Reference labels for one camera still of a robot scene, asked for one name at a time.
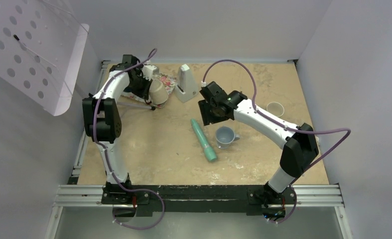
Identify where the beige mug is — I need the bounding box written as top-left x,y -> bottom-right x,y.
149,80 -> 169,105

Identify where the white upside-down mug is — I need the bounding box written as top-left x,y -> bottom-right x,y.
215,126 -> 241,149

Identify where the light green mug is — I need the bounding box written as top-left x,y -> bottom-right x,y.
266,102 -> 285,117

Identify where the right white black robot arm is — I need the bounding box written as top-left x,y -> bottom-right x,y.
198,82 -> 319,203

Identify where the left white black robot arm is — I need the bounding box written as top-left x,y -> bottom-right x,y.
82,55 -> 152,204

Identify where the floral tray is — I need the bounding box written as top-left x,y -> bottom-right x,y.
122,73 -> 176,108

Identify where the white wedge-shaped device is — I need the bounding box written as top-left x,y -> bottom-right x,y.
173,64 -> 199,103

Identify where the teal cylindrical tube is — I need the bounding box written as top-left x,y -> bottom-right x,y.
190,119 -> 217,162

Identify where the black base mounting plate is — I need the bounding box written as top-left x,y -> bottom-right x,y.
101,184 -> 296,219

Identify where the white perforated panel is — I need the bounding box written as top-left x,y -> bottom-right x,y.
0,0 -> 89,116

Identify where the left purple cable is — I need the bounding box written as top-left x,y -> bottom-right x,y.
92,48 -> 166,232

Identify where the purple cable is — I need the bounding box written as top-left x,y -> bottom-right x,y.
202,59 -> 352,175
92,48 -> 166,232

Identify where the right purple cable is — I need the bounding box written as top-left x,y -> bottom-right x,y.
202,59 -> 352,175

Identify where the aluminium frame rail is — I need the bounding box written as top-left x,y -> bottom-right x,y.
45,185 -> 353,239

